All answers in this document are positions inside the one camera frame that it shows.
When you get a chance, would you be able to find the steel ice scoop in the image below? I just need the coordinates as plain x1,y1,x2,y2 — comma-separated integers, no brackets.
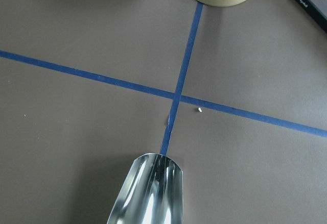
107,153,183,224

